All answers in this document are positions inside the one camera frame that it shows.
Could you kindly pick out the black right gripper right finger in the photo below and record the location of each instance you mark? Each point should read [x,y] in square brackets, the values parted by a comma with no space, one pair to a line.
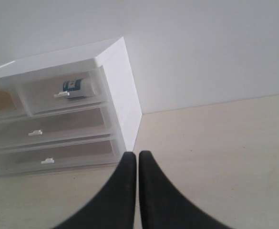
[162,205]

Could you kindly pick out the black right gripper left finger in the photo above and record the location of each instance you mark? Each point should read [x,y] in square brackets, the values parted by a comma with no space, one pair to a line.
[113,207]

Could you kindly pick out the white pill bottle blue label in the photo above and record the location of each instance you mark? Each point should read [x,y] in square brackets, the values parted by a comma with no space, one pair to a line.
[78,88]

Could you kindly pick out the yellow cheese wedge block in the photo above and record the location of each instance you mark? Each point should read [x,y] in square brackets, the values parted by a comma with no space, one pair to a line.
[6,101]

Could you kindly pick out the clear middle wide drawer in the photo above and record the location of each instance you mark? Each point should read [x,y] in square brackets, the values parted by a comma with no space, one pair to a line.
[85,123]

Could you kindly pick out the clear wide drawer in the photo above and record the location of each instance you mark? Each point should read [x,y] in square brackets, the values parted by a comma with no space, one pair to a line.
[85,123]
[61,155]

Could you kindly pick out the white plastic drawer cabinet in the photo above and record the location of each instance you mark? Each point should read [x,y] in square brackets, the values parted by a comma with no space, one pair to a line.
[121,95]

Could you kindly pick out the clear bottom wide drawer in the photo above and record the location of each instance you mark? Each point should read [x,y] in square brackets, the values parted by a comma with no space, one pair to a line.
[61,155]

